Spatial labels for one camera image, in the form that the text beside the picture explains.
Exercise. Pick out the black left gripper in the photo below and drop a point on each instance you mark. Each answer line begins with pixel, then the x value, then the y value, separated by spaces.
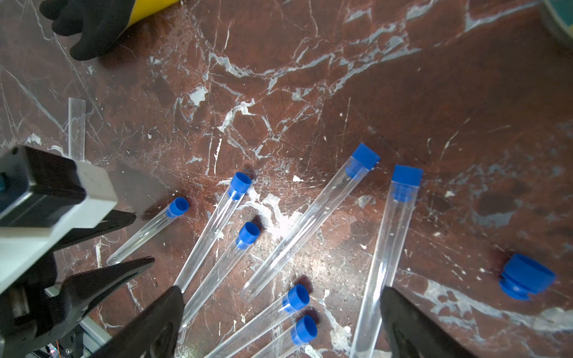
pixel 22 313

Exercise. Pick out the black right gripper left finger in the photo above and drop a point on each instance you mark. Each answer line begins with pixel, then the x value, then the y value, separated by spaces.
pixel 154 333

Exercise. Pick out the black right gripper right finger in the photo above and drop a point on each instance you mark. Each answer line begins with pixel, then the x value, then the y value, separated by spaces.
pixel 410 333

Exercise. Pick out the test tube blue stopper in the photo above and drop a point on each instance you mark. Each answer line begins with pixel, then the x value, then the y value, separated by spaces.
pixel 362 161
pixel 299 335
pixel 247 236
pixel 398 211
pixel 274 315
pixel 177 208
pixel 229 202

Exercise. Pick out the test tube blue stopper upright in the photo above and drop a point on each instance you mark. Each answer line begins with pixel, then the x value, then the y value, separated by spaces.
pixel 398 211

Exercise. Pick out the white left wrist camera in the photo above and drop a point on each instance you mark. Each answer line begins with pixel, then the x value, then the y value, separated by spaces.
pixel 43 197

